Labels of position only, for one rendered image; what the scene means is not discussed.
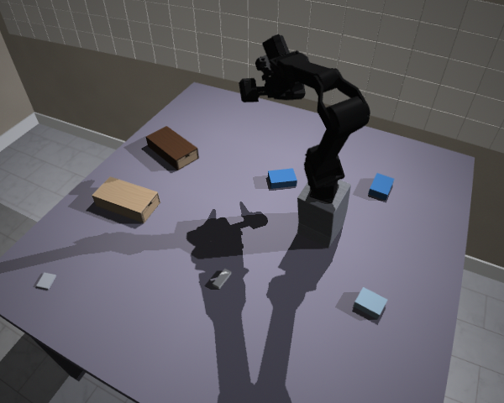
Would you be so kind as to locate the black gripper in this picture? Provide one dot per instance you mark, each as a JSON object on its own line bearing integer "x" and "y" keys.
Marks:
{"x": 250, "y": 92}

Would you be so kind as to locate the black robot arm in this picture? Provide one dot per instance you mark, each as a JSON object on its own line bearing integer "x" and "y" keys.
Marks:
{"x": 340, "y": 119}

